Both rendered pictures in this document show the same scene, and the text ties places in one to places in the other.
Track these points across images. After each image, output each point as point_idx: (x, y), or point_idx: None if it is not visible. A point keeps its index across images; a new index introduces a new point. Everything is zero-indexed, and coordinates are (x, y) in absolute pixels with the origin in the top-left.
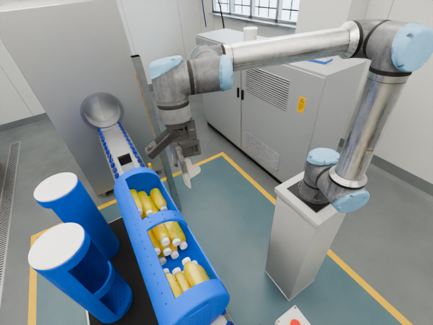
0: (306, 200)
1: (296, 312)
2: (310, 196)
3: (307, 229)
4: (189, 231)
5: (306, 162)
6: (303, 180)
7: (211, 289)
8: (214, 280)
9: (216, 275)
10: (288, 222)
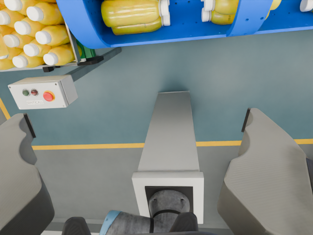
0: (163, 190)
1: (59, 104)
2: (160, 198)
3: (146, 162)
4: (212, 35)
5: None
6: (180, 210)
7: (76, 27)
8: (95, 37)
9: (122, 44)
10: (173, 150)
